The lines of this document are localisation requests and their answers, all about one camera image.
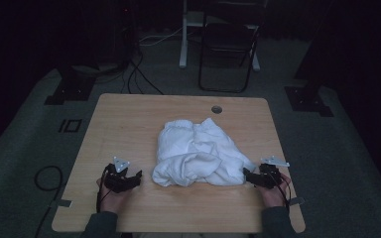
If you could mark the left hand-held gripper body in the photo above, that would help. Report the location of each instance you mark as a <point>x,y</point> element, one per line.
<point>115,180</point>

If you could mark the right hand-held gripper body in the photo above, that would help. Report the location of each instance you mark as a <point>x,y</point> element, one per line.
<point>270,175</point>

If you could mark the white shorts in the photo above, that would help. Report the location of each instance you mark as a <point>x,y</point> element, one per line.
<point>198,148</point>

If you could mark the person's left hand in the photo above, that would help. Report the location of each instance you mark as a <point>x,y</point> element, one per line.
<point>112,200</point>

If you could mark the person's right hand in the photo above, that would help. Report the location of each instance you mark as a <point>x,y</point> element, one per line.
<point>276,197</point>

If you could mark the grey tape strip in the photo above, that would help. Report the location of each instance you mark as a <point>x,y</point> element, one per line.
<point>296,200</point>
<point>63,203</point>

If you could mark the round table grommet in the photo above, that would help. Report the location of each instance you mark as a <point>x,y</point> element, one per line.
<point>216,109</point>

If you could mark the black stand base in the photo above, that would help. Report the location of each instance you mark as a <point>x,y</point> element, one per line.
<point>306,99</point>
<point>71,89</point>

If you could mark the black folding chair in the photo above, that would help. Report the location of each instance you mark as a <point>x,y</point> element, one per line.
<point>226,36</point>

